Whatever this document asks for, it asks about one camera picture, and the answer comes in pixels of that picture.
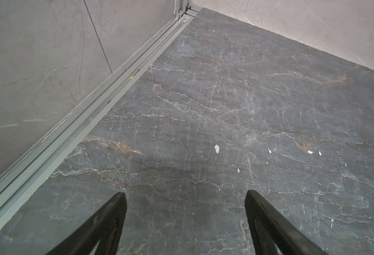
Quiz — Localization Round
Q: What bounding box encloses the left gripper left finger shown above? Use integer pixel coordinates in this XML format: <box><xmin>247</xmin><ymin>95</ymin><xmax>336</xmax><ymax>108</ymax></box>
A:
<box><xmin>48</xmin><ymin>192</ymin><xmax>127</xmax><ymax>255</ymax></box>

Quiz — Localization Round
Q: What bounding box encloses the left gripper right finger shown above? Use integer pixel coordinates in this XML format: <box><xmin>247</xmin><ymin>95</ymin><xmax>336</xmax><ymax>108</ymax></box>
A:
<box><xmin>244</xmin><ymin>190</ymin><xmax>327</xmax><ymax>255</ymax></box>

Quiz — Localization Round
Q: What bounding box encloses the floor rail left aluminium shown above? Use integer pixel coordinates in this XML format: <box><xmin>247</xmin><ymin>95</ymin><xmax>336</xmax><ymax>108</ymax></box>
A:
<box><xmin>0</xmin><ymin>7</ymin><xmax>200</xmax><ymax>231</ymax></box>

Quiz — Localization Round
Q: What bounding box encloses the aluminium frame left post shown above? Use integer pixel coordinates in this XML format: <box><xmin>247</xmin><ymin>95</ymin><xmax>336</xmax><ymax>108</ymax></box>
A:
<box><xmin>174</xmin><ymin>0</ymin><xmax>189</xmax><ymax>19</ymax></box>

